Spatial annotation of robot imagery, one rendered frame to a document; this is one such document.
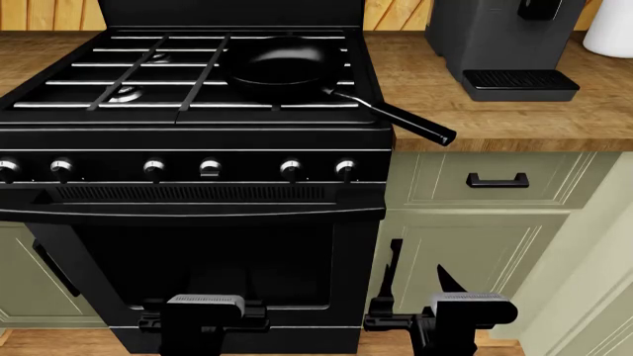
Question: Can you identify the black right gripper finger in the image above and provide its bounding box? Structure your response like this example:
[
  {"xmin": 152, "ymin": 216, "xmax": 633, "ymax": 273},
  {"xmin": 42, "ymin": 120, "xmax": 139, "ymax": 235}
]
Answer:
[
  {"xmin": 436, "ymin": 263, "xmax": 469, "ymax": 303},
  {"xmin": 368, "ymin": 285, "xmax": 400, "ymax": 317}
]

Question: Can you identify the black stove storage drawer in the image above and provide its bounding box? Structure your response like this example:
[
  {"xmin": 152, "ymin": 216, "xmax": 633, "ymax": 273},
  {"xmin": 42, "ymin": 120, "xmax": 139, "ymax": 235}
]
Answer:
[{"xmin": 107, "ymin": 324, "xmax": 368, "ymax": 356}]

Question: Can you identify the chrome black stove knob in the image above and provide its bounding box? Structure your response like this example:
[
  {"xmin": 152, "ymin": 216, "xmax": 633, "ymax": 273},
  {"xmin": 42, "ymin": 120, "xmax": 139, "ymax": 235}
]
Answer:
[
  {"xmin": 49, "ymin": 157, "xmax": 74, "ymax": 184},
  {"xmin": 334, "ymin": 157, "xmax": 358, "ymax": 184},
  {"xmin": 142, "ymin": 157, "xmax": 166, "ymax": 184},
  {"xmin": 199, "ymin": 157, "xmax": 224, "ymax": 178},
  {"xmin": 0, "ymin": 158, "xmax": 19, "ymax": 184},
  {"xmin": 279, "ymin": 157, "xmax": 303, "ymax": 184}
]

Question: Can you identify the black gas stove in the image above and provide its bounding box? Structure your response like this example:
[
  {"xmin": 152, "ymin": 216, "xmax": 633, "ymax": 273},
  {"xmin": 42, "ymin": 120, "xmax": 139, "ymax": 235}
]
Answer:
[{"xmin": 0, "ymin": 0, "xmax": 397, "ymax": 356}]

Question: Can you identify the large round gas burner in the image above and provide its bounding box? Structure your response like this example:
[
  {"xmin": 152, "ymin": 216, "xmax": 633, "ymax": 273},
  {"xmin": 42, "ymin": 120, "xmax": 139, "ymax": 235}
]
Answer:
[{"xmin": 107, "ymin": 84, "xmax": 144, "ymax": 104}]

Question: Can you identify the black oven door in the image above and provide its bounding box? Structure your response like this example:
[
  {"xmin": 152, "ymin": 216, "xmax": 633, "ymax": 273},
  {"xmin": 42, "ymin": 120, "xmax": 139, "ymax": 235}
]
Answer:
[{"xmin": 24, "ymin": 184, "xmax": 386, "ymax": 331}]

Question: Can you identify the sage green corner cabinet panel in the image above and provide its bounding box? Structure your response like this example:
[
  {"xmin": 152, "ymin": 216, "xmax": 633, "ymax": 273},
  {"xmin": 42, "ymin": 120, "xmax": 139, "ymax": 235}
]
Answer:
[{"xmin": 489, "ymin": 150, "xmax": 633, "ymax": 356}]

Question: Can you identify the sage green drawer front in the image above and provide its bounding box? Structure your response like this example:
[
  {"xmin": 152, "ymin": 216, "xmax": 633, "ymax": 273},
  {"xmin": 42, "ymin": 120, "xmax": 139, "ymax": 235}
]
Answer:
[{"xmin": 404, "ymin": 150, "xmax": 600, "ymax": 208}]

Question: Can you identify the black coffee machine drip tray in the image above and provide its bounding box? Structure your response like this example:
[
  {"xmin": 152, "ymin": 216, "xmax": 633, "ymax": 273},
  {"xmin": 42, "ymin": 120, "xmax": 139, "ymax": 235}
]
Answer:
[{"xmin": 462, "ymin": 68, "xmax": 582, "ymax": 103}]

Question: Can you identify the black cast iron grate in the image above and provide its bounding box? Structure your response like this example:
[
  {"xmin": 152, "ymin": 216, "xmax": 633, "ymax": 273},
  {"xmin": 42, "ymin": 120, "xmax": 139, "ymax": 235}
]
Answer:
[
  {"xmin": 4, "ymin": 32, "xmax": 232, "ymax": 113},
  {"xmin": 176, "ymin": 32, "xmax": 363, "ymax": 113}
]

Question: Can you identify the dark grey coffee machine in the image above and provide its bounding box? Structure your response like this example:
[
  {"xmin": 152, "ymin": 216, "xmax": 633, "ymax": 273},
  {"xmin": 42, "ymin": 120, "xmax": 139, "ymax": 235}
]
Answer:
[{"xmin": 423, "ymin": 0, "xmax": 588, "ymax": 103}]

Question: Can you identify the black frying pan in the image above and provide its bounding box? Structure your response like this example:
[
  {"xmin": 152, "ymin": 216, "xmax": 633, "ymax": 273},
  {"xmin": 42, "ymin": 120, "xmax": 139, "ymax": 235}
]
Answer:
[{"xmin": 230, "ymin": 36, "xmax": 457, "ymax": 145}]

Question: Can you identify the white ceramic jar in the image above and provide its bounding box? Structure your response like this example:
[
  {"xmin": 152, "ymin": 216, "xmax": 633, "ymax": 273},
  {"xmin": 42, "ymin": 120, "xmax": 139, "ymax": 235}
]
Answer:
[{"xmin": 582, "ymin": 0, "xmax": 633, "ymax": 59}]

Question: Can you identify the grey-topped right wrist camera box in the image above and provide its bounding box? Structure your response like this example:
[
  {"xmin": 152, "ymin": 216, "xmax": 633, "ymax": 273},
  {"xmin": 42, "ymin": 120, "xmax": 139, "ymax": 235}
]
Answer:
[{"xmin": 426, "ymin": 291, "xmax": 519, "ymax": 328}]

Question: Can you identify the grey-topped wrist camera box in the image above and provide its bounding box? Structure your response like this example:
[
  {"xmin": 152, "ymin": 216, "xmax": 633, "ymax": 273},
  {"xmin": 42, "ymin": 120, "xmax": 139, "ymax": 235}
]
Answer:
[
  {"xmin": 165, "ymin": 294, "xmax": 246, "ymax": 317},
  {"xmin": 426, "ymin": 291, "xmax": 519, "ymax": 328}
]

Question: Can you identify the black cabinet bar handle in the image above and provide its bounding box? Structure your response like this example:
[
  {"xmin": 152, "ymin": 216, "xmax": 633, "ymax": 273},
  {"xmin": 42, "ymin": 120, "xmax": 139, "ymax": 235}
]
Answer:
[
  {"xmin": 379, "ymin": 237, "xmax": 405, "ymax": 298},
  {"xmin": 31, "ymin": 238, "xmax": 82, "ymax": 298}
]

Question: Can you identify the grey-topped left wrist camera box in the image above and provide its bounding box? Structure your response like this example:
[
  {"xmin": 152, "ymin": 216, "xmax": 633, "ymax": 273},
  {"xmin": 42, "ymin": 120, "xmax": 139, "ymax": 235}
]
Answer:
[{"xmin": 165, "ymin": 294, "xmax": 246, "ymax": 317}]

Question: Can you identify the black drawer pull handle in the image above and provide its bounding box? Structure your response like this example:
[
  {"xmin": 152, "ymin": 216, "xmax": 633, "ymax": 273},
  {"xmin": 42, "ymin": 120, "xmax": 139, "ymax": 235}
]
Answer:
[{"xmin": 465, "ymin": 172, "xmax": 530, "ymax": 190}]

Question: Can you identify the black oven door handle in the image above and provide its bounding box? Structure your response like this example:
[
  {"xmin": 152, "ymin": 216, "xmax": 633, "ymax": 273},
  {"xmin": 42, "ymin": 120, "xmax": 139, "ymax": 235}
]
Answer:
[{"xmin": 0, "ymin": 199, "xmax": 387, "ymax": 224}]

